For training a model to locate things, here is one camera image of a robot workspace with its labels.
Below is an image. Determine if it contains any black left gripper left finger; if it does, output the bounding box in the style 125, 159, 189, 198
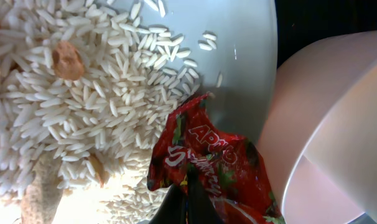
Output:
149, 185, 187, 224

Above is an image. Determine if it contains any red snack wrapper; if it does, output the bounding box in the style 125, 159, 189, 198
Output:
147, 93, 285, 223

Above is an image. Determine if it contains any pink saucer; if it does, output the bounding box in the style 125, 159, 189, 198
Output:
258, 31, 377, 223

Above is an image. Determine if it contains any pile of white rice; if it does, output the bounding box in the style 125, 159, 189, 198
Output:
0, 1, 200, 223

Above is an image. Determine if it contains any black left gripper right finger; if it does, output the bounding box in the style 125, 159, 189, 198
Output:
187, 174, 224, 224

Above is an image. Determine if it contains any grey plate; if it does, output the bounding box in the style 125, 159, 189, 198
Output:
94, 1, 276, 139

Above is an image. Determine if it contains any cream cup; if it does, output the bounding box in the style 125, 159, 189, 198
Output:
305, 63, 377, 223

